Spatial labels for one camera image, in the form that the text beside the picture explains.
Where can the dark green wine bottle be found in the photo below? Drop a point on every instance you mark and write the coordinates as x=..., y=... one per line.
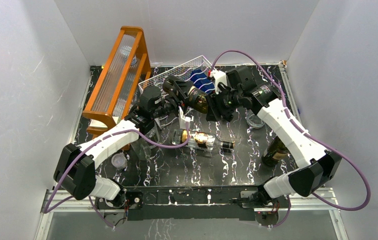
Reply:
x=196, y=99

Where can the clear square whisky bottle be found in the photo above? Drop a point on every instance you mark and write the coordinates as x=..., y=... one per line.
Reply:
x=199, y=140

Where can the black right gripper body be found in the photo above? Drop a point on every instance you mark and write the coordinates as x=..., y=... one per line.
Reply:
x=229, y=100

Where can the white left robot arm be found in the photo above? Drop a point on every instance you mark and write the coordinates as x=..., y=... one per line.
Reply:
x=76, y=167

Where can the orange wooden shelf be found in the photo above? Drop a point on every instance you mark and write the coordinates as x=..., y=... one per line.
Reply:
x=113, y=94

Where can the white wire wine rack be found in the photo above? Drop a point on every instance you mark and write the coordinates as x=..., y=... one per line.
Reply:
x=175, y=74

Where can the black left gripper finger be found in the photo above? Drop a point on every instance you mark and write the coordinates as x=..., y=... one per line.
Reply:
x=183, y=109
x=177, y=86

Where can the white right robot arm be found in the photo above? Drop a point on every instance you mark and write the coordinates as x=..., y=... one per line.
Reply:
x=316, y=164

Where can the clear glass jar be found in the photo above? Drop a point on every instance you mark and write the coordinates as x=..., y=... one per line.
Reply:
x=144, y=149

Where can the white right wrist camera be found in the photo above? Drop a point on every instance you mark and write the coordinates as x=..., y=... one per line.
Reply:
x=220, y=81

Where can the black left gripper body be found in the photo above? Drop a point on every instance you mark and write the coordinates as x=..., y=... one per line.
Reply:
x=168, y=106

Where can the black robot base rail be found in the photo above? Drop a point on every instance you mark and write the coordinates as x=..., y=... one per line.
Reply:
x=243, y=202

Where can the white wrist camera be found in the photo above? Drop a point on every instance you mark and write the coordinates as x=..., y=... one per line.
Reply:
x=220, y=81
x=185, y=120

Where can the olive green wine bottle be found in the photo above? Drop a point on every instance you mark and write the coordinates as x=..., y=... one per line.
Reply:
x=275, y=152

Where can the small clear plastic cup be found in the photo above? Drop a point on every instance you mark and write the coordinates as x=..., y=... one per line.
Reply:
x=119, y=161

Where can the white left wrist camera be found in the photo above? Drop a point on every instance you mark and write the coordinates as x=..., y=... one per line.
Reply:
x=185, y=120

